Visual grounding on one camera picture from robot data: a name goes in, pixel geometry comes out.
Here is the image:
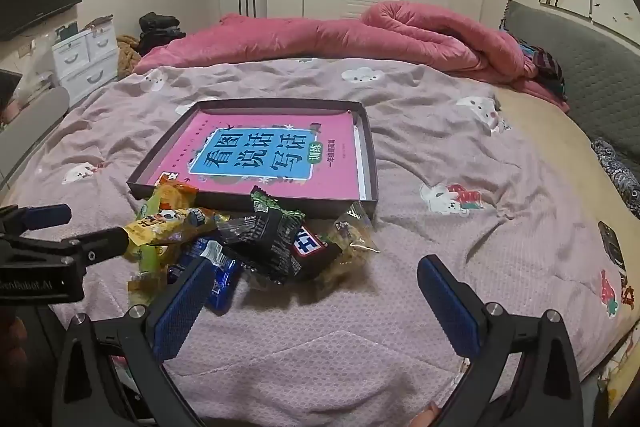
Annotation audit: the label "pink book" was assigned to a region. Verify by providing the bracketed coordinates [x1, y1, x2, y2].
[145, 112, 363, 200]

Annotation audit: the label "grey padded headboard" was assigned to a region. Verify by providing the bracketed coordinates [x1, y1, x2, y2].
[501, 0, 640, 168]

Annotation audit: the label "beige bed sheet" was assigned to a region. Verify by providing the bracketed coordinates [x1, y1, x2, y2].
[492, 87, 640, 408]

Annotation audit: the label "blue snack packet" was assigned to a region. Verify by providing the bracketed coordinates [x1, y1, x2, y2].
[167, 237, 241, 313]

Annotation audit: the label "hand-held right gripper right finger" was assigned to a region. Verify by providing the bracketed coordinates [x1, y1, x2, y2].
[417, 255, 586, 427]

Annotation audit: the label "striped clothes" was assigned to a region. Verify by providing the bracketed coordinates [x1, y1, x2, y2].
[517, 36, 568, 100]

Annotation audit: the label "orange snack packet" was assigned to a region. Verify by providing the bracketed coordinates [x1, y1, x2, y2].
[145, 182, 198, 212]

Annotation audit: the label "grey cardboard box tray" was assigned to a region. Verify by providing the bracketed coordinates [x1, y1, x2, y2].
[126, 98, 379, 220]

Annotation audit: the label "white drawer cabinet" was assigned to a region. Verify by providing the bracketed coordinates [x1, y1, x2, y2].
[51, 24, 120, 108]

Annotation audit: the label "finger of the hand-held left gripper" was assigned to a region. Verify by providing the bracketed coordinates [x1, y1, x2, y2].
[0, 204, 72, 235]
[10, 227, 130, 265]

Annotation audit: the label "yellow snack packet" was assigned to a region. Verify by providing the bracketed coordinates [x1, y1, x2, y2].
[122, 207, 218, 260]

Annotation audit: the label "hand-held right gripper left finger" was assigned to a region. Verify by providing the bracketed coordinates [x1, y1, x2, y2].
[52, 257, 221, 427]

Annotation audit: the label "black green snack packet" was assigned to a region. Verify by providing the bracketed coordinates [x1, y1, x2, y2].
[220, 189, 306, 285]

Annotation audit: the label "dark patterned cloth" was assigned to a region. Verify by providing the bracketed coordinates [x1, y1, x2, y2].
[590, 138, 640, 218]

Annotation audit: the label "printed mauve bedsheet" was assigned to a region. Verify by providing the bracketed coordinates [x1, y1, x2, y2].
[0, 57, 631, 427]

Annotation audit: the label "brown plush blanket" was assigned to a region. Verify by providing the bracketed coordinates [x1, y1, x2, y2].
[116, 34, 143, 75]

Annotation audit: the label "dark clothes pile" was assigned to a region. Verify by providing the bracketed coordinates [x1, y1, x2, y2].
[137, 12, 187, 56]

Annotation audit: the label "pink quilt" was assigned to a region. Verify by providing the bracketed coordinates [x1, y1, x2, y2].
[131, 0, 571, 112]

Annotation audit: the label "brown cake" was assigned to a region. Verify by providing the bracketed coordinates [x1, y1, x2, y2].
[215, 216, 258, 248]

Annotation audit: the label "dark chocolate bar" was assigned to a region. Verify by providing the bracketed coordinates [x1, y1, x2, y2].
[290, 224, 341, 280]

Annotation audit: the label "grey padded board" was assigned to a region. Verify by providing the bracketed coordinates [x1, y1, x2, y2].
[0, 86, 71, 188]

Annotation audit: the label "clear cracker packet green label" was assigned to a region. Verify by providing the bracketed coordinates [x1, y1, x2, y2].
[320, 202, 381, 278]

